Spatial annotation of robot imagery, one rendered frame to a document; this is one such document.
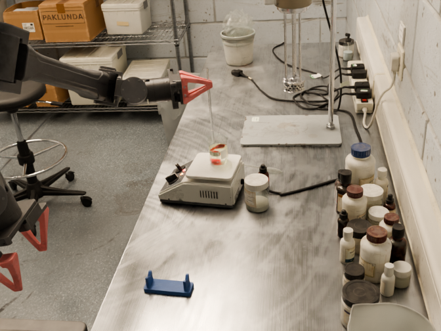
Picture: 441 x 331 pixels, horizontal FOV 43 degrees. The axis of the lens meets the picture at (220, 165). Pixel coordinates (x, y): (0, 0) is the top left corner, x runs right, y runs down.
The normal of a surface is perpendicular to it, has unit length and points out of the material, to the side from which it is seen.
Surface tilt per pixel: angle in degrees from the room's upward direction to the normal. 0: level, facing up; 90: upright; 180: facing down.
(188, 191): 90
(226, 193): 90
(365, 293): 0
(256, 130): 0
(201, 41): 90
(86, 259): 0
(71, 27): 92
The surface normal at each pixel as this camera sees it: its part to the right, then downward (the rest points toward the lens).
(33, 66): 0.95, 0.17
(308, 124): -0.07, -0.87
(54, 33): -0.16, 0.51
